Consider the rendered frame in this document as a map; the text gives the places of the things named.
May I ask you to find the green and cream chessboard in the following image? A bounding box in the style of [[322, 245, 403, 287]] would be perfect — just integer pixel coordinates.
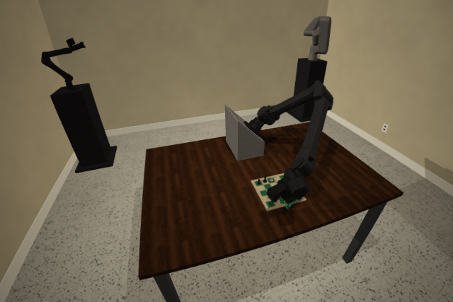
[[251, 173, 306, 211]]

